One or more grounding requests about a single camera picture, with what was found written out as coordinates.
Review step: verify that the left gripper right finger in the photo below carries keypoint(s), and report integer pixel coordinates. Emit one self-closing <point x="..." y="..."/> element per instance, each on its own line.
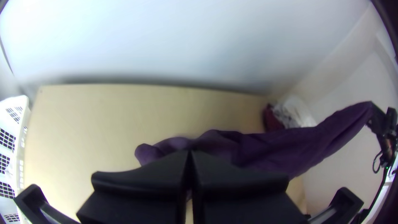
<point x="242" y="199"/>

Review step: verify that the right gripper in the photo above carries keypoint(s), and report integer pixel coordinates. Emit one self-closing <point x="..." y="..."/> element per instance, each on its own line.
<point x="381" y="121"/>

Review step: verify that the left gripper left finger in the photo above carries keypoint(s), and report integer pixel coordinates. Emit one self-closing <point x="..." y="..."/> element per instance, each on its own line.
<point x="140" y="193"/>

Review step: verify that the black t-shirt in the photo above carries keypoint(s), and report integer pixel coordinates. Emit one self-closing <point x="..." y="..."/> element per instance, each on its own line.
<point x="280" y="146"/>

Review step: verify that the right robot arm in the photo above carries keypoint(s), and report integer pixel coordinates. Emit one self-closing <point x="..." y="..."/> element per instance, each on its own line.
<point x="390" y="155"/>

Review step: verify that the maroon garment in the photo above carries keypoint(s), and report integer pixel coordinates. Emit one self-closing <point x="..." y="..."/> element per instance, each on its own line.
<point x="271" y="121"/>

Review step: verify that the white garment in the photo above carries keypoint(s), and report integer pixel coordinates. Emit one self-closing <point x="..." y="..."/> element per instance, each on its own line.
<point x="293" y="113"/>

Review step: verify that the white laundry basket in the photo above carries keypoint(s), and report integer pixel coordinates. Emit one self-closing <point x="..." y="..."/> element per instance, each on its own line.
<point x="12" y="137"/>

